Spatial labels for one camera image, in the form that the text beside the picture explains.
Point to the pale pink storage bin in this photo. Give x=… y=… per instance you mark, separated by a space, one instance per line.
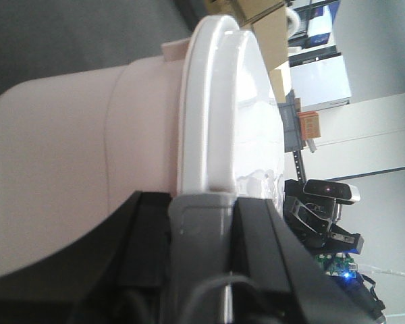
x=74 y=147

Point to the green circuit board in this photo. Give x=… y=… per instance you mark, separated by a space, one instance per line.
x=337 y=265

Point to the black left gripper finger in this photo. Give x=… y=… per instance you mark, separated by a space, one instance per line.
x=130 y=290

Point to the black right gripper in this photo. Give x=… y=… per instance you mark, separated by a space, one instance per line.
x=264 y=249

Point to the white bin lid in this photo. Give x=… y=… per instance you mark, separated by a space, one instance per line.
x=231 y=136

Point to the orange cardboard box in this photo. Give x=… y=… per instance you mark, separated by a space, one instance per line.
x=309 y=125

